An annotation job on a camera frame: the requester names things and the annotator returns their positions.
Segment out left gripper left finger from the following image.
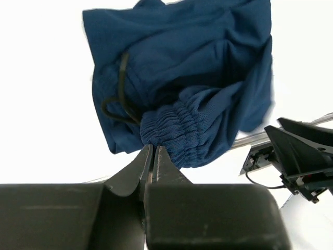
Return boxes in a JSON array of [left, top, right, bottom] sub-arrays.
[[105, 145, 153, 198]]

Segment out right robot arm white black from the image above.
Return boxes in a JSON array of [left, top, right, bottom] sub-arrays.
[[265, 118, 332, 204]]

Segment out aluminium front rail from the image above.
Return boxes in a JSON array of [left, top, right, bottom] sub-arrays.
[[231, 113, 332, 150]]

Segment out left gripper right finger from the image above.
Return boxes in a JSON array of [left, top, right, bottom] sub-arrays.
[[152, 146, 192, 185]]

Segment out navy blue shorts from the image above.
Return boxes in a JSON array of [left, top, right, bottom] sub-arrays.
[[82, 1, 272, 168]]

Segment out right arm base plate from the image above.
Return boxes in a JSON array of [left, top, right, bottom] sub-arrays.
[[239, 142, 273, 175]]

